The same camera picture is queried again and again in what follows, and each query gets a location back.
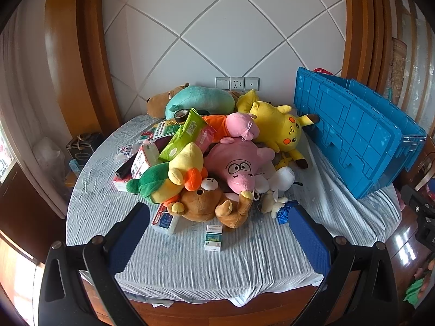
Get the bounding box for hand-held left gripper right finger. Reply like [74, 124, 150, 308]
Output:
[286, 205, 399, 326]

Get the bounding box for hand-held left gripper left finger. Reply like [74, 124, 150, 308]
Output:
[38, 203, 150, 326]

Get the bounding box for teal green plush toy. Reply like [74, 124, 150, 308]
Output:
[165, 86, 236, 120]

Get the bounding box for round wooden desktop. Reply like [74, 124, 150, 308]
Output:
[80, 272, 347, 326]

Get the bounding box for blue plastic wrapper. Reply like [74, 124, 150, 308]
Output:
[276, 200, 300, 225]

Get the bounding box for small cream plush toy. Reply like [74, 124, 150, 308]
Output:
[260, 190, 289, 219]

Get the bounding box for pink white box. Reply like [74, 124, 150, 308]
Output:
[113, 177, 136, 193]

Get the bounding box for green cloth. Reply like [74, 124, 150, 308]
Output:
[404, 278, 429, 303]

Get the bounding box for white plush toy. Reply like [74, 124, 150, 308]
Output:
[255, 166, 296, 194]

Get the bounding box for black tube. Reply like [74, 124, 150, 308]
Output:
[115, 161, 137, 179]

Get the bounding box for striped grey tablecloth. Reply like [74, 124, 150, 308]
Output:
[66, 114, 403, 305]

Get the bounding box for white red box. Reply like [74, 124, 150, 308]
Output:
[130, 140, 161, 178]

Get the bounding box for brown bear plush toy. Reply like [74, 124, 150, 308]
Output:
[166, 177, 254, 230]

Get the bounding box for small green white medicine box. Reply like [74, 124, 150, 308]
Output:
[204, 224, 224, 253]

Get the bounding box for white plastic packet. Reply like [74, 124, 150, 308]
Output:
[115, 143, 143, 161]

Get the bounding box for yellow duck plush green wings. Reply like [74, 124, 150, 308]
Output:
[127, 142, 209, 205]

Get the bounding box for pink starfish plush toy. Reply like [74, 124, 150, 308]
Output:
[204, 137, 276, 195]

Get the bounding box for green snack packet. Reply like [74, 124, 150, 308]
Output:
[158, 108, 217, 164]

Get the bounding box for blue plastic crate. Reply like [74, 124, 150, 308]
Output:
[294, 67, 427, 200]

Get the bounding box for yellow mouse plush toy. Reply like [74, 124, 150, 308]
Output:
[249, 101, 320, 170]

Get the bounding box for pink pig plush orange outfit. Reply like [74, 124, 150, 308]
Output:
[203, 112, 261, 144]

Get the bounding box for brown capybara plush toy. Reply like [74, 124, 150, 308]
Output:
[147, 82, 191, 117]

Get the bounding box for yellow green plush toy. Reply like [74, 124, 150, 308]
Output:
[237, 89, 270, 115]

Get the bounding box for patterned curtain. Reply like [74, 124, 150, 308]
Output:
[390, 0, 435, 128]

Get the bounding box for white sheer curtain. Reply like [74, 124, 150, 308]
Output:
[0, 5, 46, 184]

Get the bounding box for black box with cord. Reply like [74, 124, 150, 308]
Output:
[66, 132, 104, 164]

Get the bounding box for curved wooden wall frame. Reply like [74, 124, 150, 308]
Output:
[45, 0, 123, 218]
[341, 0, 392, 93]

